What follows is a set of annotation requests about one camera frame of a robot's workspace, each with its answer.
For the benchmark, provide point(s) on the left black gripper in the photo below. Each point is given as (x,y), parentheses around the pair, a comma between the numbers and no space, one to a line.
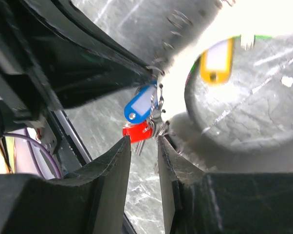
(89,64)

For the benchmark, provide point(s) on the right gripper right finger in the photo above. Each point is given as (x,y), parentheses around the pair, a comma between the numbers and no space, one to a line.
(195,202)

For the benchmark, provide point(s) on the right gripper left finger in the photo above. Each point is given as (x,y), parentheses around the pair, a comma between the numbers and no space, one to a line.
(89,200)

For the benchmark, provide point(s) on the blue key tag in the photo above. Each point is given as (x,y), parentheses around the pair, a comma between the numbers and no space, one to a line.
(139,108)

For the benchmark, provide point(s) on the red key tag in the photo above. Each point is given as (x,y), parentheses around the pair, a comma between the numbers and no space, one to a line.
(137,132)

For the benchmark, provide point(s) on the large metal keyring with keys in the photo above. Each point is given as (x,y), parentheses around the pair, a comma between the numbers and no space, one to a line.
(225,84)

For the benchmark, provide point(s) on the yellow key tag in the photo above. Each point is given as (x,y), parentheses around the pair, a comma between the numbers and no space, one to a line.
(216,62)

